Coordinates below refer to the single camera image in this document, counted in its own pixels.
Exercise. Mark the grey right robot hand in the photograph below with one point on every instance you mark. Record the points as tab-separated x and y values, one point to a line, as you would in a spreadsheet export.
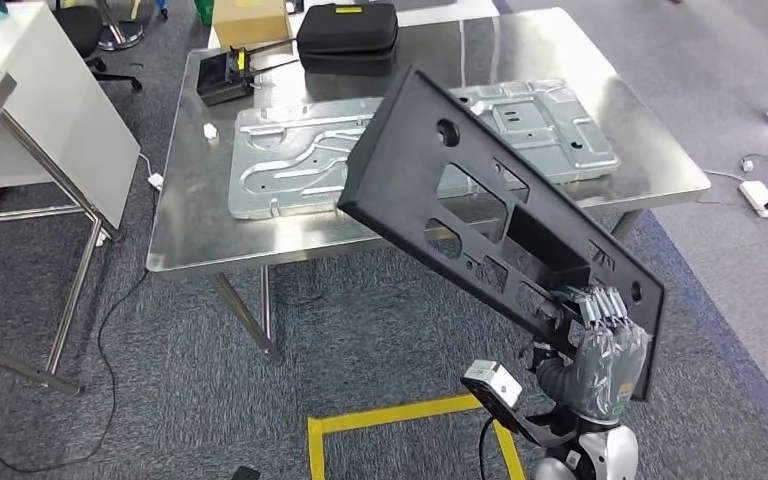
609	378

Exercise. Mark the black plastic panel part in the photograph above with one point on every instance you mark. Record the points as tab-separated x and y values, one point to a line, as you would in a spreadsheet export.
397	172

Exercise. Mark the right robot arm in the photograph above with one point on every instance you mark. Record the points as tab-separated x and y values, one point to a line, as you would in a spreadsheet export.
553	381

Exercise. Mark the stainless steel workbench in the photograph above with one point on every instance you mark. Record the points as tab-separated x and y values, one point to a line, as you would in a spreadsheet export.
185	218

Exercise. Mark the white power strip black plug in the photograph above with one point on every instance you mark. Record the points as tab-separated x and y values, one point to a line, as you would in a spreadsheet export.
758	197

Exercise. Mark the small white plug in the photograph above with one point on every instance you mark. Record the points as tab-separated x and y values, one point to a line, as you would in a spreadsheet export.
748	166

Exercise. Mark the silver stamped metal sheet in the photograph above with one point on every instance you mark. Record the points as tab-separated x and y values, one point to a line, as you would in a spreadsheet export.
278	172

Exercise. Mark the white table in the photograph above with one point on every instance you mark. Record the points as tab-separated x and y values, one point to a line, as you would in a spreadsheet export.
437	10

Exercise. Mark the black tray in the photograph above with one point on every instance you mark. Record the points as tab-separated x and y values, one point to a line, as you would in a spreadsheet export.
347	30

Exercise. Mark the small white object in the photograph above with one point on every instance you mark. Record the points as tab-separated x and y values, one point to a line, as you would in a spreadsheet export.
210	131

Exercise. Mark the small black box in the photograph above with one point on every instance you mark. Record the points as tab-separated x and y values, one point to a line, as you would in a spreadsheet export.
218	79

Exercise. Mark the brown cardboard box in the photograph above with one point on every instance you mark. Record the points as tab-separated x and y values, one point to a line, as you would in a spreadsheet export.
251	23

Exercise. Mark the green plastic crate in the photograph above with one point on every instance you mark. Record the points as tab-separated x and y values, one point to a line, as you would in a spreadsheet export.
204	10

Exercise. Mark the chrome stool base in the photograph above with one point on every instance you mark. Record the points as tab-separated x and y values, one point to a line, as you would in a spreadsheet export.
119	33

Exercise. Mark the white cabinet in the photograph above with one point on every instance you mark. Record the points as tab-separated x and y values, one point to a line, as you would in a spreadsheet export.
59	119

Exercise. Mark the black chair base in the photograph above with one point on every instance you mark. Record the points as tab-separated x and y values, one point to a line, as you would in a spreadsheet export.
82	26

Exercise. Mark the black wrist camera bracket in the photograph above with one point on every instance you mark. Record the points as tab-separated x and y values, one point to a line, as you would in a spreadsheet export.
523	427

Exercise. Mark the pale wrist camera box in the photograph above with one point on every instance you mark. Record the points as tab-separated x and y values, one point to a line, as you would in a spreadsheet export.
493	383

